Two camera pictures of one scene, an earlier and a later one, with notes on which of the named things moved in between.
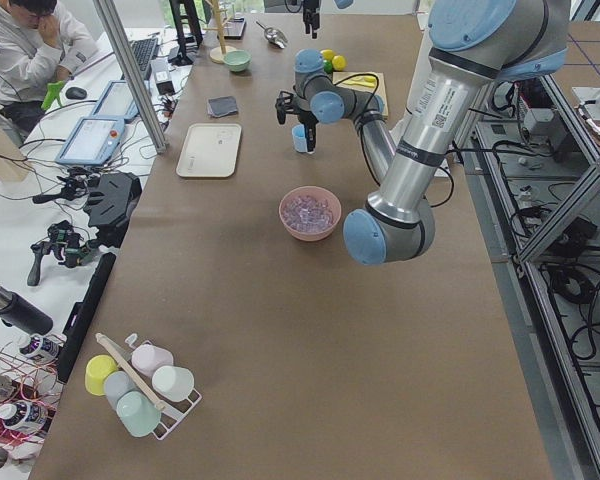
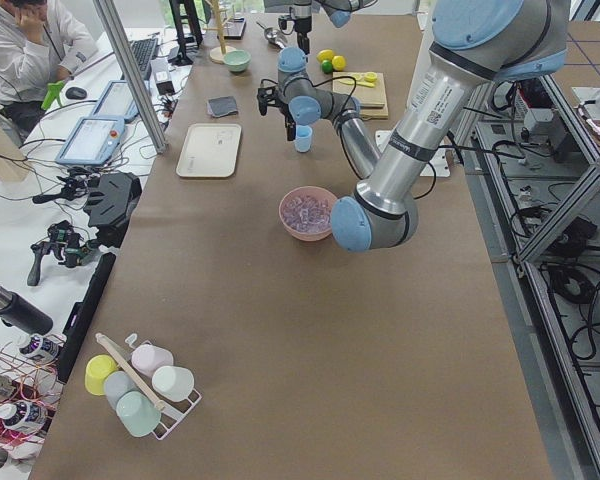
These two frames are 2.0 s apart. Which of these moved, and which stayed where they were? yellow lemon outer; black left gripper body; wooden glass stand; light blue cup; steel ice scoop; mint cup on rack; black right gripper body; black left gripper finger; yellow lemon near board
Moved: black left gripper finger; black right gripper body; black left gripper body
Stayed: yellow lemon near board; wooden glass stand; yellow lemon outer; light blue cup; mint cup on rack; steel ice scoop
